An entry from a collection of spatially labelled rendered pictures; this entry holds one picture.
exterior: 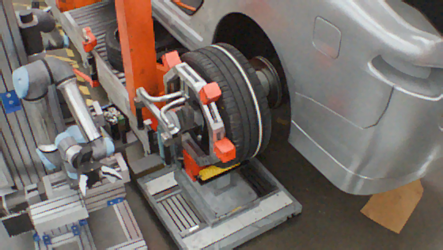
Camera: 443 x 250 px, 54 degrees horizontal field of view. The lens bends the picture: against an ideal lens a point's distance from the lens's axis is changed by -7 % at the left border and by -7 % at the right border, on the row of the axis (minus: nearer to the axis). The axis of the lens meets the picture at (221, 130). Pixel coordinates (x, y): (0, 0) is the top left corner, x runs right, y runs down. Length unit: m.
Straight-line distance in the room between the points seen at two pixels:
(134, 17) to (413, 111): 1.55
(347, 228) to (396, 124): 1.33
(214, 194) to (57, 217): 1.07
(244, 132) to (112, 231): 1.04
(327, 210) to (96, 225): 1.52
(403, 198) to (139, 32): 2.12
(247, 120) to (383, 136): 0.69
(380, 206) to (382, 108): 1.49
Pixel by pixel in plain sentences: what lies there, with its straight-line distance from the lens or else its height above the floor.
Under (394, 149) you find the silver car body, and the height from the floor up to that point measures 1.12.
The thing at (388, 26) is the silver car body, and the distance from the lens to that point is 1.79.
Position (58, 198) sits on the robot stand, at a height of 0.74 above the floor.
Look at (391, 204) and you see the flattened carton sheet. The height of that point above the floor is 0.01.
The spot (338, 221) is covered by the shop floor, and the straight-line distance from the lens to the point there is 3.15.
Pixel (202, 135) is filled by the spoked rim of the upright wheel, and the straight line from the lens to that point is 2.67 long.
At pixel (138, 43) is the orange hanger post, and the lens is 2.69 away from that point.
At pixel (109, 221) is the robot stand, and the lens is 2.87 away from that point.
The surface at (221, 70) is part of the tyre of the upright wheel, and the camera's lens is 2.27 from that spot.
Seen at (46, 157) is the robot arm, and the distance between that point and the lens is 2.14.
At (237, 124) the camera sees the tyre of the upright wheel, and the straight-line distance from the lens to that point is 2.24.
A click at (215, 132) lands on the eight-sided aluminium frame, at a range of 2.24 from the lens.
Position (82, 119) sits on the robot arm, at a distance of 1.92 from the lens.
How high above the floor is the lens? 2.41
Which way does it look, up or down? 41 degrees down
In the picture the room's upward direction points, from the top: straight up
